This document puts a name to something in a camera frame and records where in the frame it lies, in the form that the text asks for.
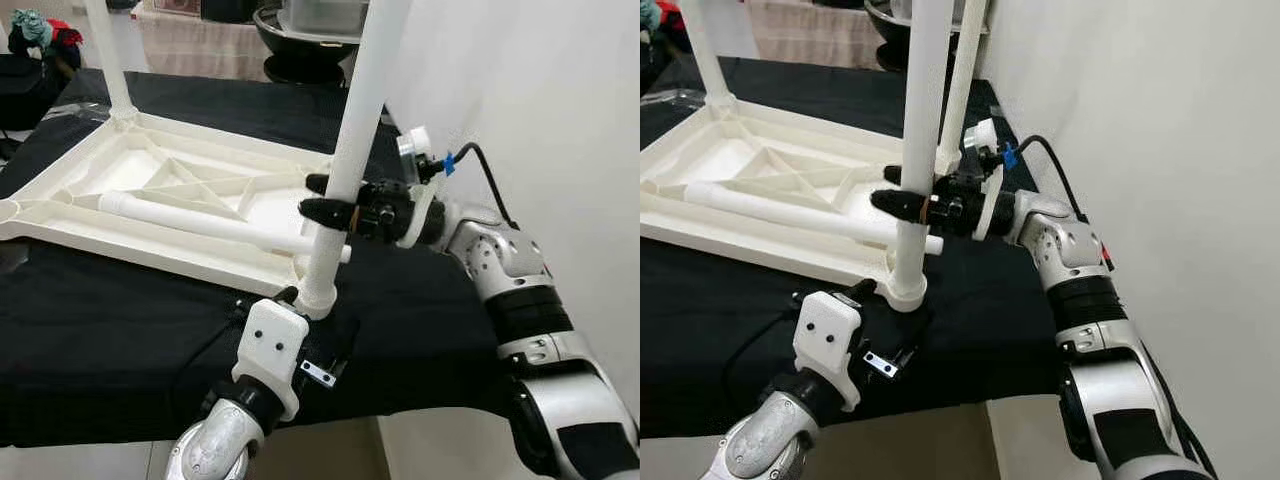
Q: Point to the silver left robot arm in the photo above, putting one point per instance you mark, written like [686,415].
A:
[215,445]
[765,440]

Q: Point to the white plastic children table top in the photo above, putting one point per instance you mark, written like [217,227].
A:
[120,170]
[740,150]

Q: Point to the tan rubber band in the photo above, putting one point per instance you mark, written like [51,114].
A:
[927,210]
[353,216]

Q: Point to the black round bowl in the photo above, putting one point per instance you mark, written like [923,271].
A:
[300,55]
[890,35]

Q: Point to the black tablecloth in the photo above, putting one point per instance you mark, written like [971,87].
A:
[720,340]
[120,340]

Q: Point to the beige striped cloth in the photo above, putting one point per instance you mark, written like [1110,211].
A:
[810,35]
[195,45]

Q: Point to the clear plastic container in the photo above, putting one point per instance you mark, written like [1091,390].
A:
[320,15]

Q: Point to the clear plastic bag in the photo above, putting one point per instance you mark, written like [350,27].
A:
[80,110]
[670,98]

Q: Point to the black case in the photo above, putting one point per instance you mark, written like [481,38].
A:
[30,90]
[652,68]

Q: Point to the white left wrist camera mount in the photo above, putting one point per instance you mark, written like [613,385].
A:
[828,340]
[270,350]

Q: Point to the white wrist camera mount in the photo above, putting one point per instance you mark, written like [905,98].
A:
[415,160]
[270,350]
[985,150]
[828,340]

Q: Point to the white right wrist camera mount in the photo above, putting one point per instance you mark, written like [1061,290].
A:
[985,150]
[415,160]

